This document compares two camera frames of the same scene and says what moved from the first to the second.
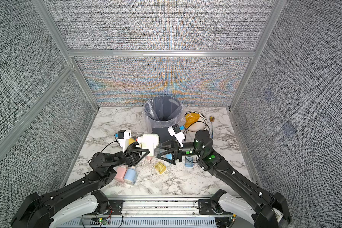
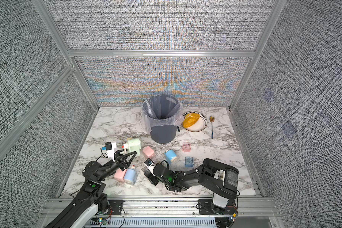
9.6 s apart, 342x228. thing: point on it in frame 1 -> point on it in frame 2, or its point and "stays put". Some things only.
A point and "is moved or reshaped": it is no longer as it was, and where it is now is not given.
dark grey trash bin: (162, 112) stays put
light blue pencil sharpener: (130, 175) stays put
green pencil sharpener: (148, 141) is moved or reshaped
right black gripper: (168, 142) -> (152, 181)
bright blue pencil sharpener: (168, 156) stays put
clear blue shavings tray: (188, 164) stays put
